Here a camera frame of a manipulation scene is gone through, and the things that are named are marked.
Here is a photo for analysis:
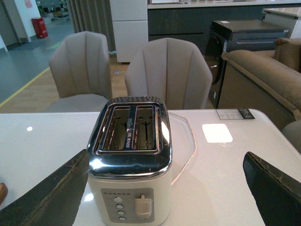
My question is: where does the brown sofa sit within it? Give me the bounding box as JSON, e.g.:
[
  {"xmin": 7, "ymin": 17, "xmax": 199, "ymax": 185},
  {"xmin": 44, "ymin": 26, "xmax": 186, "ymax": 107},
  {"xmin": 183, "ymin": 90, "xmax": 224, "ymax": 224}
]
[{"xmin": 218, "ymin": 38, "xmax": 301, "ymax": 129}]

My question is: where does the black white label card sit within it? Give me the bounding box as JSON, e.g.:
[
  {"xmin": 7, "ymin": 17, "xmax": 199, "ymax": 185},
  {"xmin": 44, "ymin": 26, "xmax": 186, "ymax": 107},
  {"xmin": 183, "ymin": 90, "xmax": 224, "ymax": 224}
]
[{"xmin": 216, "ymin": 108, "xmax": 255, "ymax": 120}]

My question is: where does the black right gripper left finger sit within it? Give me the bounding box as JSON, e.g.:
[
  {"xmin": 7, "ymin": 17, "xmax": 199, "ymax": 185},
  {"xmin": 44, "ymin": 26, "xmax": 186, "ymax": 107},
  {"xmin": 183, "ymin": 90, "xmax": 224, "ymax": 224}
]
[{"xmin": 0, "ymin": 149, "xmax": 89, "ymax": 226}]

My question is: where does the white counter right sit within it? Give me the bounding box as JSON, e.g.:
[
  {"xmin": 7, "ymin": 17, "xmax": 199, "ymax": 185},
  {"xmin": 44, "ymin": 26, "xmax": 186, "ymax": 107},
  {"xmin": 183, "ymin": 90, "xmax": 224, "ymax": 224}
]
[{"xmin": 262, "ymin": 7, "xmax": 301, "ymax": 39}]

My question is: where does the grey chair at edge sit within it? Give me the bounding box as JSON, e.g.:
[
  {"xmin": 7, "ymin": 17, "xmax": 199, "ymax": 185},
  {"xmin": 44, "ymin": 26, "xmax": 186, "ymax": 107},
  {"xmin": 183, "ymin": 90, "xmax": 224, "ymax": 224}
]
[{"xmin": 282, "ymin": 120, "xmax": 301, "ymax": 153}]

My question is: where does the bread slice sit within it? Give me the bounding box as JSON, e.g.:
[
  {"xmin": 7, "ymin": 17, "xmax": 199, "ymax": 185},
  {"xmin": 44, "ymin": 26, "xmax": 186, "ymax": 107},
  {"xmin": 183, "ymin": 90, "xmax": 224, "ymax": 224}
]
[{"xmin": 0, "ymin": 183, "xmax": 8, "ymax": 205}]

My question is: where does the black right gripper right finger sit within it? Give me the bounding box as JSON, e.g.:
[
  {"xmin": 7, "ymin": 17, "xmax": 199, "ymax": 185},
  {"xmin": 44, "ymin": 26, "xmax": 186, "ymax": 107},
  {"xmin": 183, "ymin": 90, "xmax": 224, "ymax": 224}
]
[{"xmin": 243, "ymin": 152, "xmax": 301, "ymax": 226}]

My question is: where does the dark grey counter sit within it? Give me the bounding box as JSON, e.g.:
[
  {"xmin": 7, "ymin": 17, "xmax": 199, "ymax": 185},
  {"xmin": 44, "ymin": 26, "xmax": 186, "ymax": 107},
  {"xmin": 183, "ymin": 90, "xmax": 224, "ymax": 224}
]
[{"xmin": 148, "ymin": 0, "xmax": 301, "ymax": 53}]

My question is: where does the black washing machine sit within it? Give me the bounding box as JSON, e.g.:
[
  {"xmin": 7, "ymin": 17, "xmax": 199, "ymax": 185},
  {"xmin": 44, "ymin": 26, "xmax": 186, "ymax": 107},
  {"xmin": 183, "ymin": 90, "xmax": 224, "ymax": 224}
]
[{"xmin": 205, "ymin": 20, "xmax": 288, "ymax": 108}]

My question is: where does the red box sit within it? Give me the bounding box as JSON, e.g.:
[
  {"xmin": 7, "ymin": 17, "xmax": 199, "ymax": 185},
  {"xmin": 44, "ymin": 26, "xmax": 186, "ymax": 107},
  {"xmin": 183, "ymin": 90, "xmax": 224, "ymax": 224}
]
[{"xmin": 31, "ymin": 17, "xmax": 48, "ymax": 39}]

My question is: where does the white chrome two-slot toaster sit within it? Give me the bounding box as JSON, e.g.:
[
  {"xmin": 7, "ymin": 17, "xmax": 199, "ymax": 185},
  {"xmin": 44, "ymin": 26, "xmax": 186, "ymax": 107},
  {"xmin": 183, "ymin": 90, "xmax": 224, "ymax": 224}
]
[{"xmin": 87, "ymin": 97, "xmax": 173, "ymax": 226}]

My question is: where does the beige chair left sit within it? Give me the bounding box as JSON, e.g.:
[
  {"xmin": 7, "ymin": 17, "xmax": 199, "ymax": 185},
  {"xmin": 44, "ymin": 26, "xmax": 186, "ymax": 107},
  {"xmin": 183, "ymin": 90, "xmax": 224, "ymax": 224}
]
[{"xmin": 46, "ymin": 31, "xmax": 112, "ymax": 113}]

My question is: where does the white cabinet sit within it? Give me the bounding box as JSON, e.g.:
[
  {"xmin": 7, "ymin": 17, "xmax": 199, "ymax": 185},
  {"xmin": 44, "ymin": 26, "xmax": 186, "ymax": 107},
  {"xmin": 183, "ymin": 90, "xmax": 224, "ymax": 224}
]
[{"xmin": 110, "ymin": 0, "xmax": 149, "ymax": 63}]

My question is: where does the beige chair right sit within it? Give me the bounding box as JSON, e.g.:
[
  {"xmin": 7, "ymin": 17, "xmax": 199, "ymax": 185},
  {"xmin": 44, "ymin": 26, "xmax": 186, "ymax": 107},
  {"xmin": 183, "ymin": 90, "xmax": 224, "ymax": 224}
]
[{"xmin": 125, "ymin": 38, "xmax": 213, "ymax": 110}]

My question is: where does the beige chair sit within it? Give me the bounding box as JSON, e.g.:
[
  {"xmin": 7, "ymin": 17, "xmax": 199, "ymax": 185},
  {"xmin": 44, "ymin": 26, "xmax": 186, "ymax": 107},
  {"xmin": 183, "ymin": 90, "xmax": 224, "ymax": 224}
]
[
  {"xmin": 46, "ymin": 31, "xmax": 112, "ymax": 113},
  {"xmin": 125, "ymin": 38, "xmax": 213, "ymax": 110}
]

